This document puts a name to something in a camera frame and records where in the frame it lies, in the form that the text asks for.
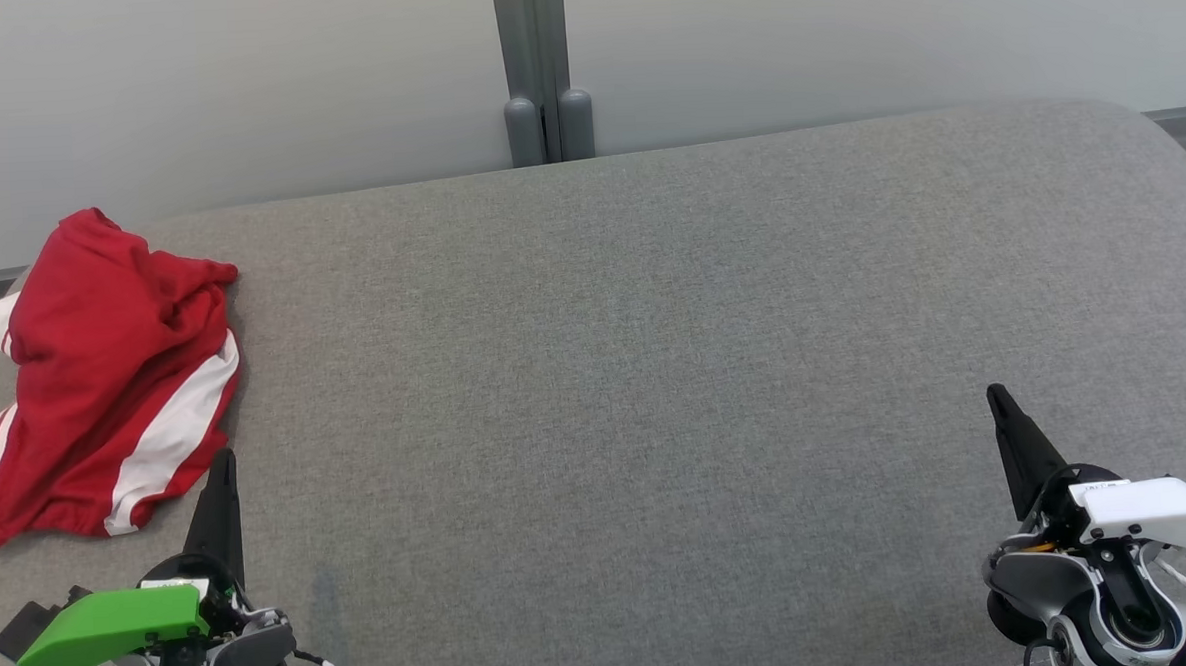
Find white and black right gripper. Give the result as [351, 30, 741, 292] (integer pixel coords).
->
[986, 375, 1186, 567]

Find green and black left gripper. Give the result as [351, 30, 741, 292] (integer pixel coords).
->
[6, 448, 258, 666]

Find red jersey with black number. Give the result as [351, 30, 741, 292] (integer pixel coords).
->
[0, 328, 250, 550]

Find red shorts with white panel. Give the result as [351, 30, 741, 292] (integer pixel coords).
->
[0, 201, 248, 440]

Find grey partition post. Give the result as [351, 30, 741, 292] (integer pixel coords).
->
[490, 0, 598, 169]

